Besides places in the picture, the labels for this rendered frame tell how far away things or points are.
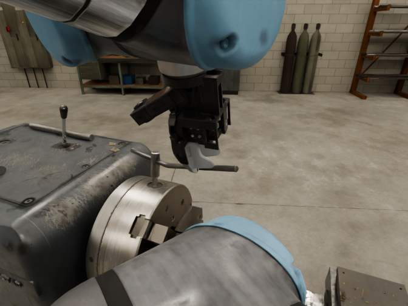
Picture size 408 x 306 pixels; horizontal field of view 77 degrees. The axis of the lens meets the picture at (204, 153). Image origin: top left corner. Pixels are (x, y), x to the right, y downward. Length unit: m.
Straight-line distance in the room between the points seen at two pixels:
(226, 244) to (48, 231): 0.45
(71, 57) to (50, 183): 0.48
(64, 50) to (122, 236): 0.42
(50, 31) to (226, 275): 0.24
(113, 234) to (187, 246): 0.39
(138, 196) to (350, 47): 7.28
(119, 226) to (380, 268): 2.09
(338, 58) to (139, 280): 7.48
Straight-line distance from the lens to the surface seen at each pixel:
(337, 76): 7.67
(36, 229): 0.61
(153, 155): 0.62
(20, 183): 0.75
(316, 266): 2.23
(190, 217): 0.75
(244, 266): 0.22
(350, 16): 7.57
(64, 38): 0.25
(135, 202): 0.61
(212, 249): 0.22
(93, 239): 0.64
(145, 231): 0.58
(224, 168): 0.47
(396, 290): 0.91
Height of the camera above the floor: 1.59
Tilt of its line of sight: 27 degrees down
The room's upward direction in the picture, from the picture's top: straight up
